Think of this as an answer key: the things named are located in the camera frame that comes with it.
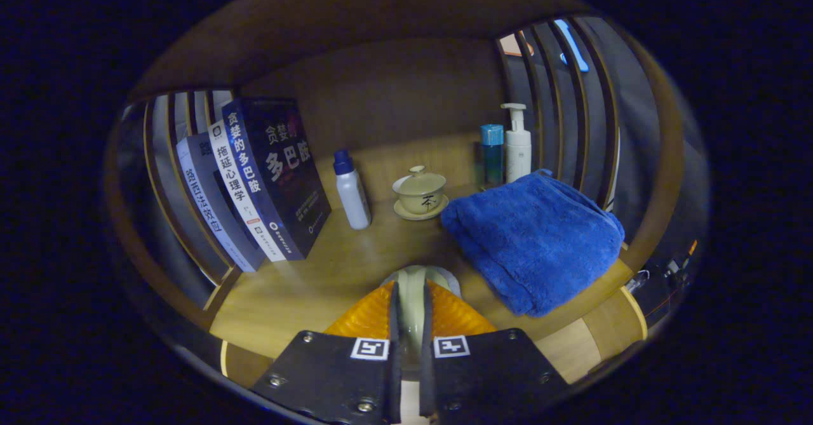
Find beige handled white brush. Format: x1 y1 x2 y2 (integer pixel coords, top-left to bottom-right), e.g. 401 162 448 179
380 265 461 375

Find beige lidded tea cup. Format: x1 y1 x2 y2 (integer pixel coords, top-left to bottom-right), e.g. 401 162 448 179
392 165 450 222

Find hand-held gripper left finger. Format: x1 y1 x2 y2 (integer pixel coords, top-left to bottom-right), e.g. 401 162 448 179
251 279 402 425

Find blue folded towel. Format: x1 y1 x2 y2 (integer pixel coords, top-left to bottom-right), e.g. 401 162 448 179
440 170 626 318

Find white pump bottle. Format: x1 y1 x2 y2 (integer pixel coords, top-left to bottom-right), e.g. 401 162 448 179
500 103 533 184

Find white spine book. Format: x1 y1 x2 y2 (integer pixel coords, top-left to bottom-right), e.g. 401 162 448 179
208 119 288 263

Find teal bottle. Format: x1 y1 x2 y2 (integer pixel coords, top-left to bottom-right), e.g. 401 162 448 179
480 125 506 191

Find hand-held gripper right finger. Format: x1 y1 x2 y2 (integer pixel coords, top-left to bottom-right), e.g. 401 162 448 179
419 279 569 425

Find dark blue book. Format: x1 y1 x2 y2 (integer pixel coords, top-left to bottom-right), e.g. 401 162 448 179
221 98 332 260

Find orange tipped tool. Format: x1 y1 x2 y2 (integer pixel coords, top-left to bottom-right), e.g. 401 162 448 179
664 239 699 280

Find light blue book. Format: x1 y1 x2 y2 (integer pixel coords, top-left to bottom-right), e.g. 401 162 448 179
176 132 267 273

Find wooden countertop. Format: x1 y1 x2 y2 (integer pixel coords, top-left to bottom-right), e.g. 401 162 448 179
210 180 636 359

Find white bottle blue cap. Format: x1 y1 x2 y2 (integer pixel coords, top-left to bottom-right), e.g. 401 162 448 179
333 149 372 231

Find wooden cabinet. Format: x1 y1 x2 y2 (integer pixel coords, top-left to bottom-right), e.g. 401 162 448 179
105 0 687 388

